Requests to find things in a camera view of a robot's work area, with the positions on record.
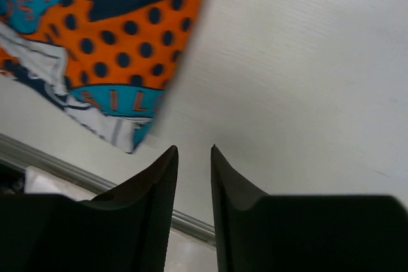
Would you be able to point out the colourful patterned shorts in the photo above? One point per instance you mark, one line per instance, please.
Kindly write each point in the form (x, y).
(104, 63)

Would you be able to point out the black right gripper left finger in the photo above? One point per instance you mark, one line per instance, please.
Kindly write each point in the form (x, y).
(123, 229)

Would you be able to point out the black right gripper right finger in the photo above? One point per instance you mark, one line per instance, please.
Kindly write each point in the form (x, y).
(255, 231)

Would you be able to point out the aluminium front table rail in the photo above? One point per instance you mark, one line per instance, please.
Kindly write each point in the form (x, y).
(20, 156)

